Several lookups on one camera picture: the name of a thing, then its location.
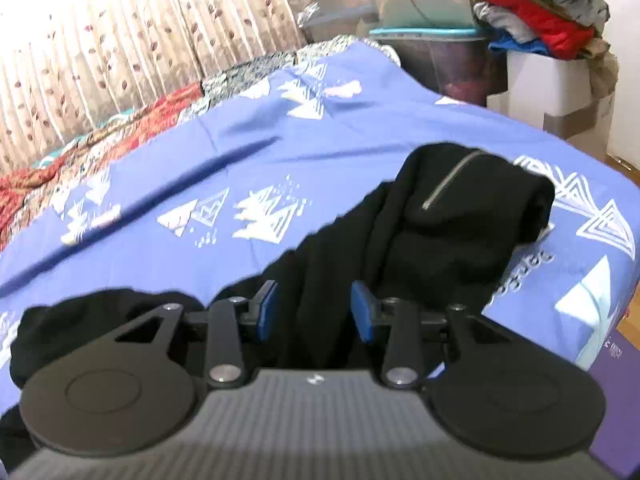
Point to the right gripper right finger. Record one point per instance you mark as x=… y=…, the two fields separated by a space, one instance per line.
x=412 y=344

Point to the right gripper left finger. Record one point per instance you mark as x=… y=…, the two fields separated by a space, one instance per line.
x=230 y=324

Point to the black pants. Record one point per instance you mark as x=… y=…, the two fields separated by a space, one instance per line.
x=442 y=232

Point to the blue patterned bedsheet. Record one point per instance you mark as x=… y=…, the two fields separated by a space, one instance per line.
x=220 y=197

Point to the red floral quilt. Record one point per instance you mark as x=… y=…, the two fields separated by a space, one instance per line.
x=26 y=193

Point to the clear teal-lid storage bin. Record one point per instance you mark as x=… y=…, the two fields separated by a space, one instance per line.
x=453 y=62

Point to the leaf patterned curtain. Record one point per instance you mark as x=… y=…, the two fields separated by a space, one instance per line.
x=69 y=65

